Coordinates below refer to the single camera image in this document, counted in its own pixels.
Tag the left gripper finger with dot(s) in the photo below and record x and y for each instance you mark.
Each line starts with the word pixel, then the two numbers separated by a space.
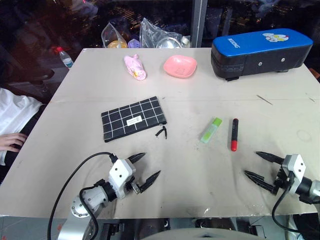
pixel 137 157
pixel 150 181

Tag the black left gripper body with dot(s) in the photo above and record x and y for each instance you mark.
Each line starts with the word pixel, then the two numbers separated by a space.
pixel 135 189

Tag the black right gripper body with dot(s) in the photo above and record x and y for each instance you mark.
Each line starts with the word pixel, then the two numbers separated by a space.
pixel 281 183

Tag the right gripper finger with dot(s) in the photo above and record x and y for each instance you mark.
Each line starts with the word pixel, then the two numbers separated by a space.
pixel 260 180
pixel 271 157

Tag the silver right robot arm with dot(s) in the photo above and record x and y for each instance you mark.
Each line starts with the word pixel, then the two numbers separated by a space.
pixel 308 190

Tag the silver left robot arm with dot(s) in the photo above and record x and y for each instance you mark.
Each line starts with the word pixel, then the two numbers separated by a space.
pixel 82 202

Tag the black grid pencil pouch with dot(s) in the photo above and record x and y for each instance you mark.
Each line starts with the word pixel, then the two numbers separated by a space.
pixel 130 118

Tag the person's bare hand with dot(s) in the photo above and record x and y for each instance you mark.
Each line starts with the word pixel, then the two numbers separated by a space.
pixel 12 142

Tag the black marker with red cap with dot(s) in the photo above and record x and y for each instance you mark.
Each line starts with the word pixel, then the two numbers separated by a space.
pixel 234 135

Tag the thin wooden stick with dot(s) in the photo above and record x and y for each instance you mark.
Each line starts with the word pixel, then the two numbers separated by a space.
pixel 264 99

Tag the green translucent highlighter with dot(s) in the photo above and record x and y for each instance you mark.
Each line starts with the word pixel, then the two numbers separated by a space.
pixel 211 130

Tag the pink soft pouch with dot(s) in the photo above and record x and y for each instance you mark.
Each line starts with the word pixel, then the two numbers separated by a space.
pixel 136 67

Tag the pink plastic dish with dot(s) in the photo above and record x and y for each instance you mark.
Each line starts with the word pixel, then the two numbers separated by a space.
pixel 180 66

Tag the blue black padded box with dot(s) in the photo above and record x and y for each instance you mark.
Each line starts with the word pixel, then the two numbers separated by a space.
pixel 260 50

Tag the purple packet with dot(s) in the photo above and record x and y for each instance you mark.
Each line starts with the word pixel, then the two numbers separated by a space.
pixel 133 43

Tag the round metal bowl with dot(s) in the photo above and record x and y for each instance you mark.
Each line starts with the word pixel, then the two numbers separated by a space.
pixel 168 43

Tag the clear plastic water bottle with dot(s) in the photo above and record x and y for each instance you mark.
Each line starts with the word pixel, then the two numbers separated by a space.
pixel 65 58

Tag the clear bag with metal bowl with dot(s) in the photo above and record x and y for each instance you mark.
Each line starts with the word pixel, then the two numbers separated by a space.
pixel 150 32

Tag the clear bag with orange item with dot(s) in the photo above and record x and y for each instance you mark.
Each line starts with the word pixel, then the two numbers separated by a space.
pixel 111 32

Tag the person in white shirt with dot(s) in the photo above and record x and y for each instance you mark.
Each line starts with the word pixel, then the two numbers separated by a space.
pixel 15 110

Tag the black office chair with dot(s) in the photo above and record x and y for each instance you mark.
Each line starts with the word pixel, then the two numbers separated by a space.
pixel 30 80

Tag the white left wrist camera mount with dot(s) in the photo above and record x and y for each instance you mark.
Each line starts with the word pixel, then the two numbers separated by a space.
pixel 120 172

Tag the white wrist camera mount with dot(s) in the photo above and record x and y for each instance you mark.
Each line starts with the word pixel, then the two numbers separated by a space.
pixel 296 166
pixel 120 172

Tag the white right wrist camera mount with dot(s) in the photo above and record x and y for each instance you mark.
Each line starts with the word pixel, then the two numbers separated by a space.
pixel 296 166

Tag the grey vertical window post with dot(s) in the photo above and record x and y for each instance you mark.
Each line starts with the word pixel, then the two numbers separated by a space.
pixel 199 22

